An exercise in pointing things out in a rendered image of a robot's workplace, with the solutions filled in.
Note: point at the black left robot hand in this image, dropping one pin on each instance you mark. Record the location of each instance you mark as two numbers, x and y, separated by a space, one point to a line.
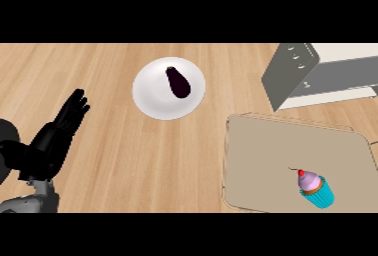
47 143

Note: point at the grey tiered shelf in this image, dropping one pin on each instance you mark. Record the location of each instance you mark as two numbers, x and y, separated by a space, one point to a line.
296 76

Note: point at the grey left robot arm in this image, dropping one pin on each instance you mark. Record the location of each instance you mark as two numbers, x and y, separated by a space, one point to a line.
39 200

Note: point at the beige square tray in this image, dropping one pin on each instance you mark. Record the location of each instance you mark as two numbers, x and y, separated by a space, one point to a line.
290 153

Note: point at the purple cupcake with teal wrapper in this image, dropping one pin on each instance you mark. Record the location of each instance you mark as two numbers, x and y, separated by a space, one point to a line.
317 189

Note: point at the white oval plate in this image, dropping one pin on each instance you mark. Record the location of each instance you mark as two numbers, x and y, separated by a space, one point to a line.
153 96

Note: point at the dark purple eggplant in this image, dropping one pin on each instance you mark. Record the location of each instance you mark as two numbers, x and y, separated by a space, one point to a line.
179 84

